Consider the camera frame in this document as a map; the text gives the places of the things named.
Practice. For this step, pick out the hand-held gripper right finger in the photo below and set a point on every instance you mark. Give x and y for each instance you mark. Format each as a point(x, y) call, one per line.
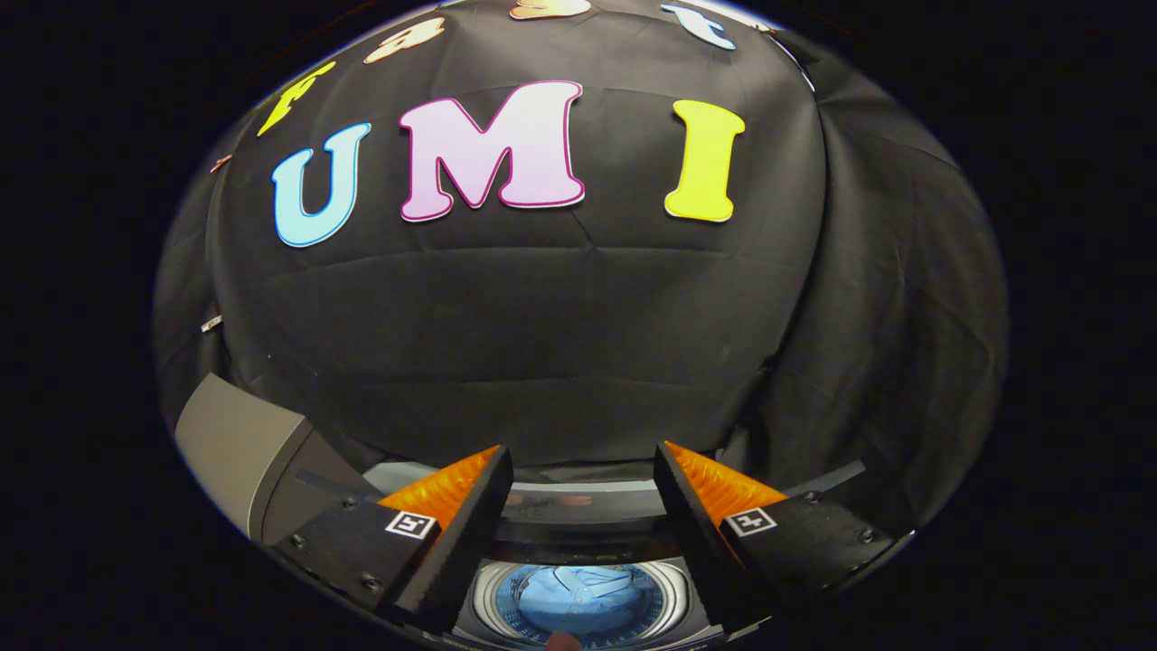
point(710, 542)

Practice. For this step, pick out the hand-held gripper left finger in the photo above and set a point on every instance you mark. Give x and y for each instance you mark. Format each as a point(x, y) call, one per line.
point(465, 542)

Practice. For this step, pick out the dark grey washing machine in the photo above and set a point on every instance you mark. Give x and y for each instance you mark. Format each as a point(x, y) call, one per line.
point(493, 599)

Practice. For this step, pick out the light blue polo shirt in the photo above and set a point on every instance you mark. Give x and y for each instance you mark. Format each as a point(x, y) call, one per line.
point(587, 601)

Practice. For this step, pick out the black backdrop cloth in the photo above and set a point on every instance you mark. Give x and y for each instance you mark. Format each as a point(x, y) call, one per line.
point(542, 344)

